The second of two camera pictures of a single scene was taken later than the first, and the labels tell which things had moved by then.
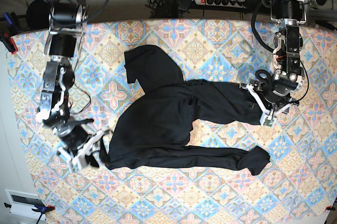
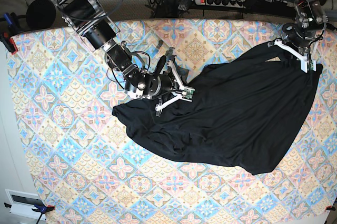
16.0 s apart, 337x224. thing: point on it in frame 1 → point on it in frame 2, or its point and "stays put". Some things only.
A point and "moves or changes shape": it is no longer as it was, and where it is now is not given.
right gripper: [277, 91] → [300, 38]
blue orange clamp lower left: [40, 207] stays put
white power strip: [217, 1] stays put
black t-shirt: [153, 129] moves or changes shape
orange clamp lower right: [330, 207] stays put
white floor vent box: [22, 203] stays put
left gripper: [72, 136] → [159, 85]
